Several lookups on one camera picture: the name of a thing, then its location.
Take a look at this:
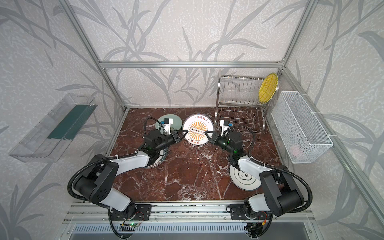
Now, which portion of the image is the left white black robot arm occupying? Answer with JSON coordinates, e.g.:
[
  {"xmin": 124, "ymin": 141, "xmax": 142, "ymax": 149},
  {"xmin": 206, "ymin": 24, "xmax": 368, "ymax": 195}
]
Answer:
[{"xmin": 67, "ymin": 129, "xmax": 188, "ymax": 216}]

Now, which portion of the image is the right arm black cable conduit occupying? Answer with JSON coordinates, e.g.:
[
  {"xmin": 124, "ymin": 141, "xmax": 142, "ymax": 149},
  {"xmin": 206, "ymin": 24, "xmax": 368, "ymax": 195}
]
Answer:
[{"xmin": 239, "ymin": 125, "xmax": 313, "ymax": 214}]

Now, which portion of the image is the clear plastic wall tray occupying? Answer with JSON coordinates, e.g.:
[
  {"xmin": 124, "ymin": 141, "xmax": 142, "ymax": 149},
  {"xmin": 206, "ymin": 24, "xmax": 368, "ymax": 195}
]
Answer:
[{"xmin": 9, "ymin": 94, "xmax": 98, "ymax": 163}]

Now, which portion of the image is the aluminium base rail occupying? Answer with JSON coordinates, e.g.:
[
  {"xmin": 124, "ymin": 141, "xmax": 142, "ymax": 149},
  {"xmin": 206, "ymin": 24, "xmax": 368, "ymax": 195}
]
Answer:
[{"xmin": 61, "ymin": 200, "xmax": 316, "ymax": 224}]

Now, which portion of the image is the white wire mesh basket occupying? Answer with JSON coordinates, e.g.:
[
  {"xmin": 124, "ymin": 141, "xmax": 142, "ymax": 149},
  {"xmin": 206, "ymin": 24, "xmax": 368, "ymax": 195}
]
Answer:
[{"xmin": 272, "ymin": 91, "xmax": 333, "ymax": 164}]

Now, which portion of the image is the orange sunburst plate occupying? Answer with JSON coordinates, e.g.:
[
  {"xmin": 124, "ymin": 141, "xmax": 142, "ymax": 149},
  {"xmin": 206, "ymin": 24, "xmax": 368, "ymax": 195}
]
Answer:
[{"xmin": 182, "ymin": 114, "xmax": 214, "ymax": 146}]

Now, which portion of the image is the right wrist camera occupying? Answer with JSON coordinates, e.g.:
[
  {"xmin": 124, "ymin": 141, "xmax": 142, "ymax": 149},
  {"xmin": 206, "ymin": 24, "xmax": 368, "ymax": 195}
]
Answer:
[{"xmin": 220, "ymin": 120, "xmax": 233, "ymax": 137}]

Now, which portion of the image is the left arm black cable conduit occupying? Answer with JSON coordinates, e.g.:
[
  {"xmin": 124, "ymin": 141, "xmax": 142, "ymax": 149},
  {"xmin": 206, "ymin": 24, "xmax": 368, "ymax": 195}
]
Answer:
[{"xmin": 67, "ymin": 151, "xmax": 139, "ymax": 202}]

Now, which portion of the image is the yellow grid plate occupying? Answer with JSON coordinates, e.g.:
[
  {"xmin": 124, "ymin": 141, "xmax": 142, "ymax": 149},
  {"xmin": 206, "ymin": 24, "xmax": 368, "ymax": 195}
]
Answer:
[{"xmin": 259, "ymin": 73, "xmax": 279, "ymax": 104}]

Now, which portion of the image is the mint green flower plate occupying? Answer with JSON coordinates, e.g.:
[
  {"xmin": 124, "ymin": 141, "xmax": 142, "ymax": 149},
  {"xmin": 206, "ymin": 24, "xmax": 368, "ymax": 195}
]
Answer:
[{"xmin": 155, "ymin": 114, "xmax": 183, "ymax": 131}]

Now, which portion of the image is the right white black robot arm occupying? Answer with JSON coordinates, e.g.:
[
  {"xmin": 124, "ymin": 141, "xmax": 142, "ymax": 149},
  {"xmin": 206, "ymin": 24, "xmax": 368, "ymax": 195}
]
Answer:
[{"xmin": 205, "ymin": 131, "xmax": 313, "ymax": 218}]

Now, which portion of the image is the steel two-tier dish rack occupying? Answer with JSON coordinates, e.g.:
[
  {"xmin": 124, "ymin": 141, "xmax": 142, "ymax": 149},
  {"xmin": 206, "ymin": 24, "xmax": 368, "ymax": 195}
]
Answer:
[{"xmin": 214, "ymin": 75, "xmax": 277, "ymax": 134}]

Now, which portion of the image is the green rimmed Chinese text plate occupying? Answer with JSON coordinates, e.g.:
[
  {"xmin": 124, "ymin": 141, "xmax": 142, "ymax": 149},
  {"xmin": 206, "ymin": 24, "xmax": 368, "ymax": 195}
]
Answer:
[{"xmin": 145, "ymin": 148, "xmax": 169, "ymax": 169}]

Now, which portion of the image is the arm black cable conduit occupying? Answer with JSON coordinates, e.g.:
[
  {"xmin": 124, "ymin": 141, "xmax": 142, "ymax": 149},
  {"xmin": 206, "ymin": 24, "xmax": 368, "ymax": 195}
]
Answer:
[
  {"xmin": 67, "ymin": 151, "xmax": 139, "ymax": 202},
  {"xmin": 239, "ymin": 125, "xmax": 313, "ymax": 214}
]

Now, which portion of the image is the aluminium cage frame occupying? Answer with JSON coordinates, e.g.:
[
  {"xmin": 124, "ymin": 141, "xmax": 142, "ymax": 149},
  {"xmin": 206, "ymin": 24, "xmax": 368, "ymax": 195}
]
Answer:
[{"xmin": 59, "ymin": 1, "xmax": 384, "ymax": 224}]

